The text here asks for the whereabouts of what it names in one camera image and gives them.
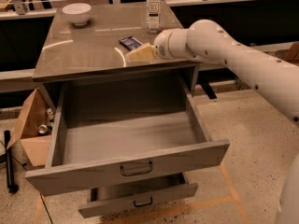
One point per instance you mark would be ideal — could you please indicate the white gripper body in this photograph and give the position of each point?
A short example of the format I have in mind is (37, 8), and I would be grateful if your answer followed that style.
(161, 46)

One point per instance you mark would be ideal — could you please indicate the blue rxbar wrapper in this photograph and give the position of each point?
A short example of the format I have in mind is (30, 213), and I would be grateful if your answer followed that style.
(130, 43)

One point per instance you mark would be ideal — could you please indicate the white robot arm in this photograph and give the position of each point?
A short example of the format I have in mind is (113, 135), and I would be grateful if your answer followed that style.
(277, 81)

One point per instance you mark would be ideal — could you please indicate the grey drawer cabinet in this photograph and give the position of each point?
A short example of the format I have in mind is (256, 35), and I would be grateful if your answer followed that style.
(90, 64)

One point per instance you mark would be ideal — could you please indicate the grey open top drawer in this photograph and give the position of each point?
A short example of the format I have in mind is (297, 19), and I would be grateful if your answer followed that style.
(88, 153)

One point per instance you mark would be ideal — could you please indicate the grey lower drawer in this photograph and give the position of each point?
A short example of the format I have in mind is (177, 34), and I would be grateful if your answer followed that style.
(116, 198)

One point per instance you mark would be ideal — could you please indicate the clear plastic water bottle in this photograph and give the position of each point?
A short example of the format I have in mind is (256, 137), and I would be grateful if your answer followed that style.
(153, 14)

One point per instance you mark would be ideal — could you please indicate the white ceramic bowl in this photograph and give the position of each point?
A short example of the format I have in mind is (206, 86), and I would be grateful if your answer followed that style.
(78, 13)

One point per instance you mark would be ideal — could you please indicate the upper silver can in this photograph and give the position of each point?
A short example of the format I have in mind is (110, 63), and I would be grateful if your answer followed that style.
(50, 115)

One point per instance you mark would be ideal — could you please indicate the silver can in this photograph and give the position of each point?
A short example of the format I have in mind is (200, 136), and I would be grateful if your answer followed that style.
(50, 115)
(44, 129)

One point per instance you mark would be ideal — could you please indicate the lower silver can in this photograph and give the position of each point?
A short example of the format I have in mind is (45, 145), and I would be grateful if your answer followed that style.
(44, 129)

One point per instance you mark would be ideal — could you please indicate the brown cardboard box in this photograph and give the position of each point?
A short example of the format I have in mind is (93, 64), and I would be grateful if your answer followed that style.
(32, 115)

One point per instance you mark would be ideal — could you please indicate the black pole stand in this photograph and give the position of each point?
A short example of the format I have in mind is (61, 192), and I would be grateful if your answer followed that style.
(11, 185)

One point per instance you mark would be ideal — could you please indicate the black top drawer handle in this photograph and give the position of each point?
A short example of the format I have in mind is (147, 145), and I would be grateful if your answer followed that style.
(132, 169)

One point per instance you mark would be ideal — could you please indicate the black drawer handle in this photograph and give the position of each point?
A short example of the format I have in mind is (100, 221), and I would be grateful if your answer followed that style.
(132, 169)
(143, 203)

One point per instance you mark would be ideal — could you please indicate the black lower drawer handle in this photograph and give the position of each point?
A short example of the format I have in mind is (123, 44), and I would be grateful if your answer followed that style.
(143, 203)

